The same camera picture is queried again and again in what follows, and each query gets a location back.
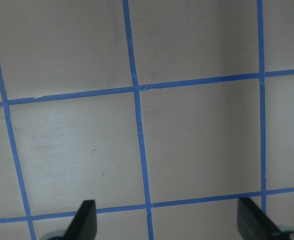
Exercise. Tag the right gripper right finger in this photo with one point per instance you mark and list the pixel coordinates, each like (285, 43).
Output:
(253, 223)

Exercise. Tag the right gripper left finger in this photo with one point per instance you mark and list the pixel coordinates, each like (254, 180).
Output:
(84, 224)

